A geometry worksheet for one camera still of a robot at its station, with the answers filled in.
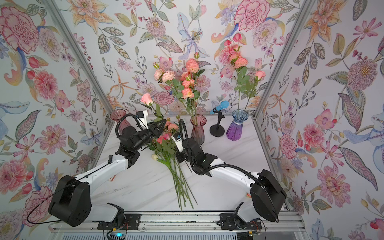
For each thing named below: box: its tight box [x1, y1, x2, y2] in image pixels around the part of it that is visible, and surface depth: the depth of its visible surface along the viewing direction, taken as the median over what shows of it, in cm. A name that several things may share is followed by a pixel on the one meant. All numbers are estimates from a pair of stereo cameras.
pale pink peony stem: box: [153, 62, 195, 117], surface depth 81 cm
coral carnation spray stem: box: [220, 33, 256, 113], surface depth 88 cm
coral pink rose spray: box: [180, 78, 200, 116], surface depth 82 cm
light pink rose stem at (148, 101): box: [140, 93, 164, 122], surface depth 72 cm
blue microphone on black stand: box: [209, 100, 230, 137], surface depth 112 cm
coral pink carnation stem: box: [186, 52, 205, 83], surface depth 85 cm
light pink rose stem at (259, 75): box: [242, 70, 266, 116], surface depth 88 cm
